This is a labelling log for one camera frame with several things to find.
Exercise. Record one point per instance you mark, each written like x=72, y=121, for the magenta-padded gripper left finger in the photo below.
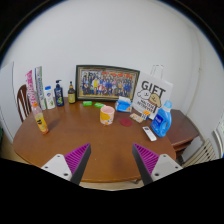
x=63, y=165

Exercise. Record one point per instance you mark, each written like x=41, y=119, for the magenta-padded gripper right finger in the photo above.
x=160, y=165

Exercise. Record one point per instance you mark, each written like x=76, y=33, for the orange-capped juice bottle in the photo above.
x=40, y=121

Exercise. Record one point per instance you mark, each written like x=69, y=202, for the white remote control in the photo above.
x=149, y=133

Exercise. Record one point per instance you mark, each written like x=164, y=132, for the blue detergent bottle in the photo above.
x=161, y=122

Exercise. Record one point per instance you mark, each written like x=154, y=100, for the white radiator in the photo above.
x=201, y=154

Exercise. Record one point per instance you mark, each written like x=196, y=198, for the brown wooden side table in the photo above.
x=183, y=128

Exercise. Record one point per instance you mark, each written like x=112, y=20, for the small floral packet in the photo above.
x=136, y=117

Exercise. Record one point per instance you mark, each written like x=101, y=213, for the flat round red coaster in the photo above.
x=126, y=122

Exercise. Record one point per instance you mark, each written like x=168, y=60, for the pink mug with yellow print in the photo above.
x=107, y=115

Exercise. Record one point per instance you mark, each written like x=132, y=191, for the green soap pack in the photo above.
x=87, y=103
x=99, y=105

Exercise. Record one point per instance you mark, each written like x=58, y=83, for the white shampoo bottle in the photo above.
x=50, y=99

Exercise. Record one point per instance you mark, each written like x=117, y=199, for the dark blue pump bottle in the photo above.
x=59, y=95

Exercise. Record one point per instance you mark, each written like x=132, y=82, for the blue tissue pack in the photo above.
x=123, y=105

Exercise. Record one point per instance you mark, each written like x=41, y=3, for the brown yellow-labelled pump bottle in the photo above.
x=71, y=95

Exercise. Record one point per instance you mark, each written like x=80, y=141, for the white paper gift bag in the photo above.
x=151, y=95

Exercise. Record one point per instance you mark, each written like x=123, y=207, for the brown wooden chair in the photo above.
x=23, y=100

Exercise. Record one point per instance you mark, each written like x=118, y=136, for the white and blue shuttlecock tube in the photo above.
x=40, y=87

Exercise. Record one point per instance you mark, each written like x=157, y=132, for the pink shuttlecock tube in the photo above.
x=31, y=88

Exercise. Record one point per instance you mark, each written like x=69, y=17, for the black-framed group photo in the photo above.
x=106, y=82

